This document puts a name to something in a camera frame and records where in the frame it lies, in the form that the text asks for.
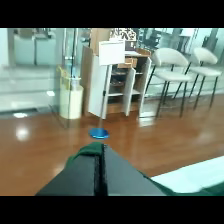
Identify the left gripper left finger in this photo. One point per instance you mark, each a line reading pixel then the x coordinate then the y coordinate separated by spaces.
pixel 78 178

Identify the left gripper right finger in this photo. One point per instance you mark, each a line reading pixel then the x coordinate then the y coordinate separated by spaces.
pixel 125 178

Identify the dark green garment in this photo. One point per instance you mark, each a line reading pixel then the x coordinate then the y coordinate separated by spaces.
pixel 88 149

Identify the cream round bin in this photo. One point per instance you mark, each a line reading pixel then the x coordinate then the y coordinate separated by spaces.
pixel 71 101

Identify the white and wood cabinet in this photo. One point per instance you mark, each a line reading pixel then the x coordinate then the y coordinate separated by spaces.
pixel 96 90

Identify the white chair with black legs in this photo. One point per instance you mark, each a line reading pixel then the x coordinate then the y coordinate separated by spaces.
pixel 205 58
pixel 169 60

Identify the sign stand with blue base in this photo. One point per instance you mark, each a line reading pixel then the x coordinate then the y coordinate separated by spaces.
pixel 111 52

